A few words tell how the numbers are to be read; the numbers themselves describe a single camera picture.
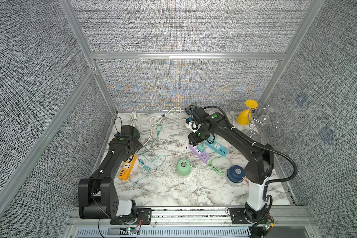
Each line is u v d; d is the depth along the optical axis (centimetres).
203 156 92
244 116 94
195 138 74
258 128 110
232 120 113
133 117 113
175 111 120
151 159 94
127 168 88
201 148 92
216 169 90
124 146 58
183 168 79
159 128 107
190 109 117
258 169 48
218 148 97
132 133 71
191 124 77
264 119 98
